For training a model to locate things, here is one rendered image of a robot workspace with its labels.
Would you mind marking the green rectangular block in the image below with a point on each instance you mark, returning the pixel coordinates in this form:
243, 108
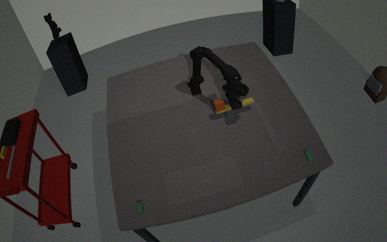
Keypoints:
308, 155
139, 208

